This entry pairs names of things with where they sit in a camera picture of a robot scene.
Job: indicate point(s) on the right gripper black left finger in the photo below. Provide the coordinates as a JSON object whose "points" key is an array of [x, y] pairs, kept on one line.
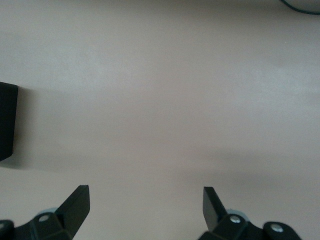
{"points": [[72, 215]]}

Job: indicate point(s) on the black rectangular plastic tray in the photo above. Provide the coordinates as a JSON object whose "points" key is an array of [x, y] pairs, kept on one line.
{"points": [[7, 122]]}

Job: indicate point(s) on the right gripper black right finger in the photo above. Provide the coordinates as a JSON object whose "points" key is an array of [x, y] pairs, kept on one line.
{"points": [[215, 217]]}

